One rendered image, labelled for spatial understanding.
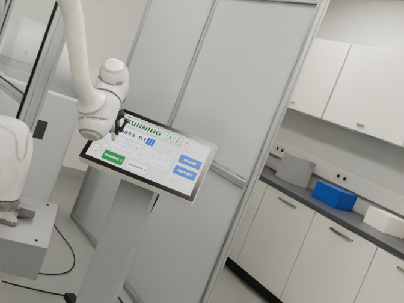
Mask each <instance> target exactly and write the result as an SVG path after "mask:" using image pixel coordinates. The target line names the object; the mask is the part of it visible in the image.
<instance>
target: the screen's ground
mask: <svg viewBox="0 0 404 303"><path fill-rule="evenodd" d="M126 116H130V117H132V118H134V119H137V120H139V121H142V122H144V123H147V124H149V125H152V126H154V127H157V128H159V129H162V130H165V131H167V132H169V133H172V134H175V135H177V136H180V137H182V138H184V140H183V142H182V144H181V146H180V147H178V146H176V145H173V144H170V143H168V142H166V141H163V140H161V139H158V138H155V137H153V136H151V135H148V134H146V133H143V132H140V131H138V130H136V129H133V128H131V127H128V126H125V127H124V129H123V131H122V133H121V132H120V133H119V134H118V135H119V136H121V137H123V138H126V139H129V140H131V141H133V142H136V143H138V144H141V145H144V146H146V147H148V148H151V149H153V150H156V151H158V152H161V153H163V154H166V155H168V156H171V157H173V158H174V160H173V162H172V164H171V166H170V169H169V170H168V172H165V171H162V170H160V169H158V168H155V167H153V166H150V165H147V164H145V163H143V162H140V161H138V160H136V159H133V158H130V157H128V156H125V155H123V154H121V153H118V152H116V151H113V150H110V149H108V148H106V147H103V146H102V148H101V149H100V151H99V152H96V151H93V150H90V149H88V150H87V152H86V154H88V155H90V156H92V157H95V158H98V159H100V160H102V161H105V162H107V163H110V164H112V165H115V166H117V167H120V168H122V169H124V170H127V171H130V172H132V173H134V174H137V175H139V176H142V177H145V178H146V179H149V180H152V181H154V182H156V183H159V184H162V185H164V186H167V187H169V188H171V189H174V190H177V191H179V192H181V193H184V194H186V195H189V196H190V194H191V192H192V190H193V188H194V186H195V184H196V181H197V179H198V177H199V175H200V173H201V170H202V168H203V166H204V164H205V161H206V159H207V157H208V155H209V153H210V151H211V147H210V146H208V145H205V144H202V143H200V142H197V141H194V140H193V139H190V138H187V137H185V136H182V135H179V134H177V133H174V132H172V131H170V130H167V129H164V128H162V127H159V126H157V125H155V124H151V123H149V122H147V121H144V120H142V119H139V118H136V117H134V116H132V115H129V114H126ZM140 134H143V135H145V136H148V137H151V138H153V139H156V140H158V141H160V142H163V143H166V144H168V145H171V146H173V147H175V148H178V149H179V150H178V152H177V154H176V156H173V155H170V154H168V153H165V152H163V151H160V150H158V149H155V148H153V147H150V146H148V145H145V144H143V143H140V142H138V141H136V140H137V138H138V137H139V135H140ZM109 135H110V133H108V134H107V135H106V136H105V137H104V138H103V139H100V140H98V141H95V142H97V143H99V144H102V145H104V143H105V142H106V140H107V139H108V137H109ZM89 148H90V147H89ZM106 149H107V150H110V151H112V152H114V153H117V154H120V155H122V156H125V157H126V158H125V160H124V162H123V164H122V165H118V164H115V163H113V162H111V161H108V160H106V159H103V158H101V156H102V155H103V152H104V151H105V150H106ZM181 154H183V155H185V156H188V157H190V158H193V159H196V160H198V161H200V162H202V164H201V167H200V169H199V170H196V169H195V168H192V167H189V166H187V165H184V164H181V163H180V162H178V160H179V157H180V155H181ZM129 159H132V160H135V161H137V162H139V163H142V164H144V165H147V166H149V167H150V168H149V169H148V171H147V174H146V175H143V174H140V173H137V172H135V171H133V170H130V169H128V168H125V166H126V164H127V162H128V160H129ZM176 165H179V166H181V167H183V168H186V169H189V170H191V171H194V172H196V173H198V174H197V176H196V178H195V180H194V181H192V180H189V179H186V178H184V177H182V176H179V175H177V174H174V173H172V172H173V169H174V167H175V166H176Z"/></svg>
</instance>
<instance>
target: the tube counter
mask: <svg viewBox="0 0 404 303"><path fill-rule="evenodd" d="M136 141H138V142H140V143H143V144H145V145H148V146H150V147H153V148H155V149H158V150H160V151H162V152H165V153H168V154H170V155H173V156H176V154H177V152H178V150H179V149H178V148H175V147H173V146H171V145H168V144H166V143H163V142H160V141H158V140H156V139H153V138H151V137H148V136H145V135H143V134H140V135H139V137H138V138H137V140H136Z"/></svg>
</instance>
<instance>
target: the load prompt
mask: <svg viewBox="0 0 404 303"><path fill-rule="evenodd" d="M123 119H124V118H122V119H120V124H123V122H124V120H123ZM126 126H128V127H131V128H133V129H136V130H138V131H140V132H143V133H146V134H148V135H151V136H153V137H155V138H158V139H161V140H163V141H166V142H168V143H170V144H173V145H176V146H178V147H180V146H181V144H182V142H183V140H184V138H182V137H180V136H177V135H175V134H172V133H169V132H167V131H165V130H162V129H159V128H157V127H154V126H152V125H149V124H147V123H144V122H142V121H139V120H137V119H134V118H132V117H131V119H130V121H129V122H128V123H127V124H126Z"/></svg>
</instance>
